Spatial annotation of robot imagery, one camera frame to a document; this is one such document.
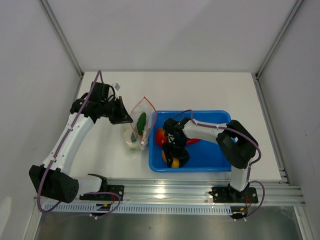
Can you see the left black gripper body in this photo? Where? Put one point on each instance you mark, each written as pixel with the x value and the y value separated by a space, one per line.
pixel 113 109

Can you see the red tomato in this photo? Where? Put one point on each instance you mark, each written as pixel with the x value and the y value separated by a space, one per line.
pixel 161 137

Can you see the clear zip bag orange zipper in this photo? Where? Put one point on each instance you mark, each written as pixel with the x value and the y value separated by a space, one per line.
pixel 144 105

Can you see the white cauliflower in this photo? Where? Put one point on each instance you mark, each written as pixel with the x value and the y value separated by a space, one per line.
pixel 137 146

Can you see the green cucumber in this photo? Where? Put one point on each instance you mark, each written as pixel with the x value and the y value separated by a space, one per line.
pixel 139 127

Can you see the yellow mango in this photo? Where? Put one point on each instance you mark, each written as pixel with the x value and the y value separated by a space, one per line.
pixel 175 163

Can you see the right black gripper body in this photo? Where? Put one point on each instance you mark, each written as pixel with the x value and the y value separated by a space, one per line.
pixel 176 144

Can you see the red chili pepper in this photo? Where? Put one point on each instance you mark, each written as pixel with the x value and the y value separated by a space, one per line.
pixel 192 141

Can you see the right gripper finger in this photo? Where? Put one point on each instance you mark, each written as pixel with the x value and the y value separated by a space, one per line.
pixel 168 155
pixel 183 157

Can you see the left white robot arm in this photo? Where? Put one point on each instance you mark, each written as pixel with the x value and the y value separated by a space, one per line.
pixel 52 178

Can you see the white slotted cable duct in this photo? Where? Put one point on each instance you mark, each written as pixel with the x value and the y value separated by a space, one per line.
pixel 126 208

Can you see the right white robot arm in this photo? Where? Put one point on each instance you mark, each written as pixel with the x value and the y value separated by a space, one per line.
pixel 171 125

